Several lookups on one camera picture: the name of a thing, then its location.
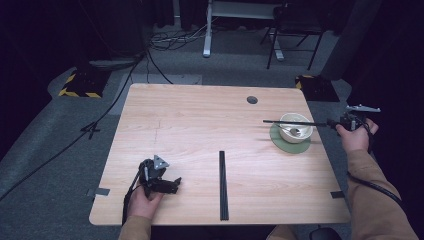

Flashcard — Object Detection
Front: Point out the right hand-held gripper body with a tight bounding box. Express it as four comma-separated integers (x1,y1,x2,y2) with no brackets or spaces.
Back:
338,104,382,132

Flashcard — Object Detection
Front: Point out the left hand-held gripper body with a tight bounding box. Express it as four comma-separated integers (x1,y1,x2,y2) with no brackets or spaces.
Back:
138,154,170,197

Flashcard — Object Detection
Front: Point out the white bowl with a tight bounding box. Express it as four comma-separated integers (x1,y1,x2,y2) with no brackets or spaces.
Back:
279,112,314,145

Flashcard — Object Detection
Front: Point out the person's right hand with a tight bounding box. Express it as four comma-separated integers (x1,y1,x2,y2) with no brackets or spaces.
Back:
335,118,380,154

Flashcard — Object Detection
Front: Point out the person's left hand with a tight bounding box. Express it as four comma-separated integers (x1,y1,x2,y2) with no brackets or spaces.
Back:
127,183,165,220

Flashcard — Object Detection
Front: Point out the metal spoon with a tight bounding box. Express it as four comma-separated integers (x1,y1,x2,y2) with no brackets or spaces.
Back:
273,123,303,138

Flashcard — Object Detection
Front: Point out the green round coaster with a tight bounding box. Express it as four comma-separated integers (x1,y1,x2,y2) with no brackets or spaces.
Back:
269,122,312,155

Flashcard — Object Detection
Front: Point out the black tape cross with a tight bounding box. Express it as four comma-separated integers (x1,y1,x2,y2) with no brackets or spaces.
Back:
80,121,101,140

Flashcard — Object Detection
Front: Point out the grey pillar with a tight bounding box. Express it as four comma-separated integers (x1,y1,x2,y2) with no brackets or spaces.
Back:
320,0,383,81

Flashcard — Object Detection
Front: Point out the black chair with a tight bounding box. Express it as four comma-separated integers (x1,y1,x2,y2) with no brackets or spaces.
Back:
259,2,326,71

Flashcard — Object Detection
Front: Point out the dark rounded object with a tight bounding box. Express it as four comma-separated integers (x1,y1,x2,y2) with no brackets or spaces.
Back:
309,227,343,240

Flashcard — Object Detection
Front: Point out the black yellow striped floor base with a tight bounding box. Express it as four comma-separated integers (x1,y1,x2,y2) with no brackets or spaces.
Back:
58,68,112,100

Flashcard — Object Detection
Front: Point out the grey stand base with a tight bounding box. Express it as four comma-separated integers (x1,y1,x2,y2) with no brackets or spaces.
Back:
87,58,144,72

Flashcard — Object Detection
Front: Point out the person's leg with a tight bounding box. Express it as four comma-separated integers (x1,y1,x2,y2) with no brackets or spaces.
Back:
266,224,298,240

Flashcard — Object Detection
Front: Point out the left hand-held gripper cable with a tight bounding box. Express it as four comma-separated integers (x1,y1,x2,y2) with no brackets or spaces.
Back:
121,168,143,225

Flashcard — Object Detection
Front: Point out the hand-held gripper cable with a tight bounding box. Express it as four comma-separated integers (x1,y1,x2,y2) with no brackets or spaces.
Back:
121,168,143,225
346,116,405,206

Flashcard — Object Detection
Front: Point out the right hand-held gripper cable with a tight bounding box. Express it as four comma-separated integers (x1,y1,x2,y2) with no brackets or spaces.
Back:
346,116,405,206

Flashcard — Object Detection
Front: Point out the long black floor cable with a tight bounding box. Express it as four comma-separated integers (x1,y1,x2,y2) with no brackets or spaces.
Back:
0,49,148,203

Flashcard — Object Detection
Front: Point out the bundle of floor cables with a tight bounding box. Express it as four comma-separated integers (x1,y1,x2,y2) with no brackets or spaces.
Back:
149,18,216,52

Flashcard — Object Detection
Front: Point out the white desk frame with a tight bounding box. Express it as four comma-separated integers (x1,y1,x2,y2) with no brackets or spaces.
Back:
202,0,286,62

